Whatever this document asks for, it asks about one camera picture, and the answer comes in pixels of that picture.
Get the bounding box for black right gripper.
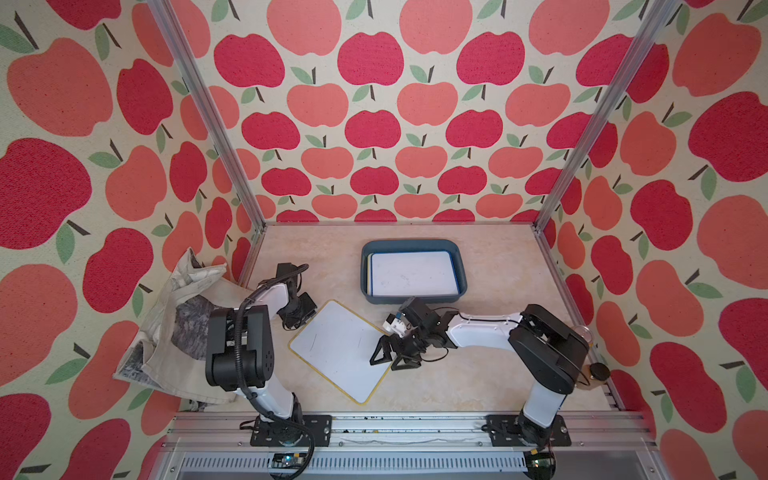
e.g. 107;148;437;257
368;328;428;366

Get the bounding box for yellow-framed whiteboard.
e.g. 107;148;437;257
288;300;388;405

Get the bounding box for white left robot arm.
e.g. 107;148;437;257
205;263;316;449

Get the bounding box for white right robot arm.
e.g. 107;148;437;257
369;297;590;448

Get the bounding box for dark teal storage box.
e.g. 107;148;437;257
360;238;468;304

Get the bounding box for beige printed tote bag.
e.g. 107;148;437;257
113;251;249;404

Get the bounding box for orange drink can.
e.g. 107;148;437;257
573;325;594;346

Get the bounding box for small amber bottle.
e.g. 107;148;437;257
582;362;611;389

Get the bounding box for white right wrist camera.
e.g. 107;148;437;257
383;312;411;338

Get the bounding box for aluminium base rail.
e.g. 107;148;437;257
146;411;670;479

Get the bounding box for left aluminium frame post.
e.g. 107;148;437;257
148;0;266;234

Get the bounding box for aluminium frame post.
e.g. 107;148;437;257
148;0;266;234
532;0;680;237

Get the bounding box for right aluminium frame post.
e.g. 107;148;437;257
532;0;680;237

